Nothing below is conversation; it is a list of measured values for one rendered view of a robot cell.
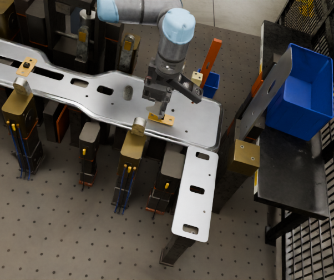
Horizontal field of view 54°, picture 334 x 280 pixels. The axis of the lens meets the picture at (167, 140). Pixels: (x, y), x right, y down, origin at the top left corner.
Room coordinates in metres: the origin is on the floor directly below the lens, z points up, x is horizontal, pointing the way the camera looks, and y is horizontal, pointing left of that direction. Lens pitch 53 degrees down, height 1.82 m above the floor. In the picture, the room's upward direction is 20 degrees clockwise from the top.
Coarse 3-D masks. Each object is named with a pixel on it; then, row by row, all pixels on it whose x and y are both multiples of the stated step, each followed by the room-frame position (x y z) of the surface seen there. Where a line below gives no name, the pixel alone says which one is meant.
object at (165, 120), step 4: (148, 116) 0.67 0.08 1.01; (152, 116) 0.67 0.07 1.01; (156, 116) 0.68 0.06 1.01; (164, 116) 0.68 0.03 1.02; (168, 116) 0.70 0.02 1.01; (172, 116) 0.70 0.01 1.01; (156, 120) 0.67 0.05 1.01; (160, 120) 0.67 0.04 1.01; (164, 120) 0.68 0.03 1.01; (168, 120) 0.68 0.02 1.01; (172, 120) 0.69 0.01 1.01; (168, 124) 0.67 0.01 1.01; (172, 124) 0.67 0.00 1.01
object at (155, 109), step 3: (156, 102) 0.66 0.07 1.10; (159, 102) 0.66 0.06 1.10; (162, 102) 0.66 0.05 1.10; (153, 105) 0.66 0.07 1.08; (156, 105) 0.66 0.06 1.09; (159, 105) 0.66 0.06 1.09; (147, 108) 0.65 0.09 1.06; (150, 108) 0.65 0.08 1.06; (153, 108) 0.66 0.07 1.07; (156, 108) 0.66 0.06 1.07; (159, 108) 0.66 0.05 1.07; (150, 111) 0.65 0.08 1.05; (153, 111) 0.66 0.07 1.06; (156, 111) 0.66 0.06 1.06; (159, 111) 0.65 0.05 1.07; (156, 114) 0.66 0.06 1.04; (159, 117) 0.65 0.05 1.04; (162, 117) 0.65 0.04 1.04
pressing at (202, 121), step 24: (0, 48) 0.73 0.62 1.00; (24, 48) 0.77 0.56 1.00; (0, 72) 0.63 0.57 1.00; (72, 72) 0.74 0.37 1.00; (120, 72) 0.81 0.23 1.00; (48, 96) 0.61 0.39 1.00; (72, 96) 0.64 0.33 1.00; (96, 96) 0.68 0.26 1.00; (120, 96) 0.71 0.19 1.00; (96, 120) 0.60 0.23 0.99; (120, 120) 0.62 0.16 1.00; (192, 120) 0.72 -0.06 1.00; (216, 120) 0.76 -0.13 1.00; (192, 144) 0.63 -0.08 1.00; (216, 144) 0.67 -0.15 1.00
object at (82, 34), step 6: (78, 30) 0.84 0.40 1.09; (84, 30) 0.84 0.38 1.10; (78, 36) 0.84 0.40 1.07; (84, 36) 0.83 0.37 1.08; (78, 42) 0.83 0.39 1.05; (84, 42) 0.83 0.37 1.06; (78, 48) 0.83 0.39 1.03; (84, 48) 0.83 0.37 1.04; (78, 54) 0.82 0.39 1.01; (84, 54) 0.82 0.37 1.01; (84, 60) 0.82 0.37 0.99
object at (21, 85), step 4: (16, 80) 0.55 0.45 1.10; (20, 80) 0.55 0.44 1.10; (24, 80) 0.56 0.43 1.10; (12, 84) 0.54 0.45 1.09; (16, 84) 0.54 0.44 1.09; (20, 84) 0.54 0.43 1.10; (24, 84) 0.55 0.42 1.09; (28, 84) 0.57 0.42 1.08; (16, 88) 0.55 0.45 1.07; (20, 88) 0.55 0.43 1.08; (24, 88) 0.55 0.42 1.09; (28, 88) 0.56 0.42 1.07; (16, 92) 0.55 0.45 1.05; (20, 92) 0.55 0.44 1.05; (24, 92) 0.55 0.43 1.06; (28, 92) 0.56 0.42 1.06
